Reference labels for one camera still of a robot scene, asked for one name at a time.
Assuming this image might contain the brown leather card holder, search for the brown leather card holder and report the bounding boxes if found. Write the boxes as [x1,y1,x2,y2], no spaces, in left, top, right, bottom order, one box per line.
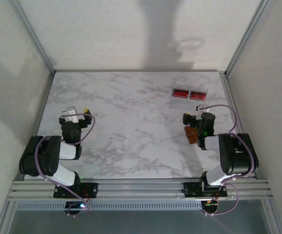
[184,125,201,145]

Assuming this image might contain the red credit card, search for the red credit card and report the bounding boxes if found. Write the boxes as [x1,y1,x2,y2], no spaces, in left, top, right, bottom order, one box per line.
[189,90,207,100]
[172,88,189,98]

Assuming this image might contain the clear acrylic card stand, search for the clear acrylic card stand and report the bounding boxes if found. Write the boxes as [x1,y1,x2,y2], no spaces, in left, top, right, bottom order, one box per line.
[171,83,209,101]

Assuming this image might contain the round black controller board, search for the round black controller board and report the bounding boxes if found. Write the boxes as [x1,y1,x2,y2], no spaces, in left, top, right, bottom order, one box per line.
[64,201,91,217]
[201,199,220,217]

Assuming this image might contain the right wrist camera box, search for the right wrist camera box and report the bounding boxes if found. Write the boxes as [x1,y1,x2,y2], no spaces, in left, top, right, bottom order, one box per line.
[195,104,210,114]

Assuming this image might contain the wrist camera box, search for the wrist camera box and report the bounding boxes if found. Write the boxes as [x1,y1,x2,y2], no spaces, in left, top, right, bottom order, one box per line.
[61,106,81,124]
[195,104,210,114]

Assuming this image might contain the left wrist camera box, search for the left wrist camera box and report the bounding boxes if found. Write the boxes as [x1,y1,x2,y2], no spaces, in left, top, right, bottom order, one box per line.
[61,106,81,124]

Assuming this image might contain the aluminium side rail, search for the aluminium side rail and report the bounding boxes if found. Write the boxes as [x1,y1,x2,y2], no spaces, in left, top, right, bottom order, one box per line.
[219,71,258,180]

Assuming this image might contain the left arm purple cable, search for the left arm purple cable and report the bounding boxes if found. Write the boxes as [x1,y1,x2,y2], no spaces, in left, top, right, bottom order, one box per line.
[34,113,96,217]

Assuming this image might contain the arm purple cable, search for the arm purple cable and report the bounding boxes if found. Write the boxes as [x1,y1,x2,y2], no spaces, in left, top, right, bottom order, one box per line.
[34,113,96,217]
[199,104,256,217]

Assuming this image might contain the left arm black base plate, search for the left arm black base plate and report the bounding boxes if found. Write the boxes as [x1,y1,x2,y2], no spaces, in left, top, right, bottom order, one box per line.
[53,182,99,199]

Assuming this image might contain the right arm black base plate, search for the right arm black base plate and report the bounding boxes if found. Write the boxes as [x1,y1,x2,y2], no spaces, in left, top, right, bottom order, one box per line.
[183,181,228,198]

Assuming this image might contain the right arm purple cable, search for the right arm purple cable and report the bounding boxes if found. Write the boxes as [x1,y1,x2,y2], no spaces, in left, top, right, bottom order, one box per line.
[199,104,256,217]

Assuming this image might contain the aluminium frame rails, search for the aluminium frame rails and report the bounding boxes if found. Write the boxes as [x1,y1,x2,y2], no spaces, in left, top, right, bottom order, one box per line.
[6,179,275,202]

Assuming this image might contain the aluminium frame post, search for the aluminium frame post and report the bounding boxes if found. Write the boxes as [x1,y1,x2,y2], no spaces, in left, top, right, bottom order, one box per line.
[225,0,273,77]
[9,0,56,74]

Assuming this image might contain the grey slotted cable duct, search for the grey slotted cable duct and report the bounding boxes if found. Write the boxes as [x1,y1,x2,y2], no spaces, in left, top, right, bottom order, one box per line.
[15,201,203,211]

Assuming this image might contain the aluminium frame leg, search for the aluminium frame leg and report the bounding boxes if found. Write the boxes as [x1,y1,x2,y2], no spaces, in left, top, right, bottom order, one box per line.
[0,201,17,234]
[261,198,282,234]

